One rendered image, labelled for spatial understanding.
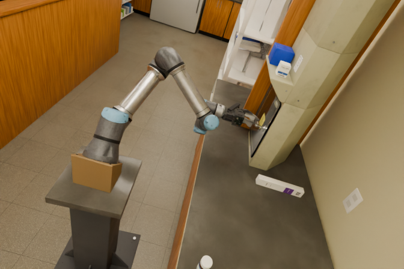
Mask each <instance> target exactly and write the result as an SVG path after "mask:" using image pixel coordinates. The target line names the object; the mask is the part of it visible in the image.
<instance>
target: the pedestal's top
mask: <svg viewBox="0 0 404 269"><path fill-rule="evenodd" d="M85 148H86V146H83V145H82V146H81V147H80V149H79V150H78V152H77V153H76V154H79V153H83V151H84V149H85ZM118 162H120V163H122V169H121V174H120V176H119V178H118V180H117V182H116V184H115V186H114V187H113V189H112V191H111V193H108V192H104V191H101V190H97V189H94V188H91V187H87V186H83V185H80V184H76V183H73V176H72V161H70V163H69V164H68V165H67V167H66V168H65V170H64V171H63V172H62V174H61V175H60V177H59V178H58V179H57V181H56V182H55V184H54V185H53V186H52V188H51V189H50V191H49V192H48V194H47V195H46V196H45V201H46V203H49V204H54V205H59V206H62V207H67V208H72V209H76V210H81V211H86V212H89V213H94V214H99V215H103V216H107V217H112V218H116V219H121V217H122V215H123V212H124V209H125V207H126V204H127V202H128V199H129V196H130V194H131V191H132V189H133V186H134V184H135V181H136V178H137V176H138V173H139V170H140V168H141V165H142V160H138V159H134V158H131V157H126V156H122V155H119V158H118Z"/></svg>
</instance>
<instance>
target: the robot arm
mask: <svg viewBox="0 0 404 269"><path fill-rule="evenodd" d="M168 75H172V77H173V78H174V80H175V81H176V83H177V85H178V86H179V88H180V90H181V92H182V93H183V95H184V96H185V98H186V99H187V101H188V103H189V104H190V106H191V108H192V110H193V111H194V113H195V114H196V116H197V119H196V122H195V124H194V132H196V133H199V134H202V135H205V134H206V132H207V131H208V130H214V129H216V128H217V127H218V126H219V119H218V118H222V119H223V120H226V121H229V122H231V124H232V125H233V126H236V125H238V126H236V127H240V126H241V125H242V124H244V123H245V124H246V125H247V126H248V127H251V126H252V124H255V121H254V120H258V121H259V119H258V118H257V117H256V116H255V115H254V114H253V113H252V112H250V111H249V110H247V109H242V108H241V109H239V106H240V103H238V102H237V103H235V104H234V105H232V106H231V107H229V108H228V110H227V106H225V107H224V105H222V104H218V103H215V102H212V101H208V100H205V99H203V97H202V96H201V94H200V92H199V90H198V89H197V87H196V86H195V84H194V82H193V81H192V79H191V77H190V75H189V74H188V72H187V71H186V69H185V63H184V62H183V60H182V58H181V57H180V55H179V54H178V53H177V51H176V50H175V49H173V48H172V47H168V46H165V47H162V48H160V49H159V50H158V51H157V53H156V56H155V57H154V58H153V60H152V61H151V62H150V63H149V65H148V66H147V71H146V73H145V74H144V75H143V77H142V78H141V79H140V80H139V81H138V83H137V84H136V85H135V86H134V87H133V88H132V90H131V91H130V92H129V93H128V95H127V96H126V97H125V98H124V99H123V101H122V102H121V103H120V104H119V105H118V106H114V107H113V108H109V107H105V108H104V109H103V111H102V113H101V116H100V119H99V122H98V125H97V127H96V131H95V133H94V136H93V138H92V140H91V142H90V143H89V144H88V145H87V147H86V148H85V149H84V151H83V153H82V155H83V156H85V157H88V158H89V159H93V160H97V161H100V162H105V163H112V164H117V163H118V158H119V144H120V141H121V138H122V136H123V133H124V131H125V129H126V127H127V126H128V125H129V124H130V123H131V121H132V120H133V119H132V115H133V114H134V113H135V112H136V110H137V109H138V108H139V107H140V106H141V104H142V103H143V102H144V100H145V99H146V98H147V97H148V95H149V94H150V93H151V92H152V91H153V89H154V88H155V87H156V85H157V84H158V83H159V82H160V81H162V80H165V79H166V78H167V76H168ZM245 116H246V117H248V118H249V119H247V118H245ZM234 124H236V125H234Z"/></svg>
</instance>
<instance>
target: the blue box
mask: <svg viewBox="0 0 404 269"><path fill-rule="evenodd" d="M294 55H295V53H294V51H293V49H292V47H289V46H285V45H283V44H279V43H274V45H273V47H272V50H271V52H270V54H269V56H268V58H269V63H270V64H272V65H276V66H278V65H279V63H280V61H284V62H288V63H291V61H292V59H293V57H294Z"/></svg>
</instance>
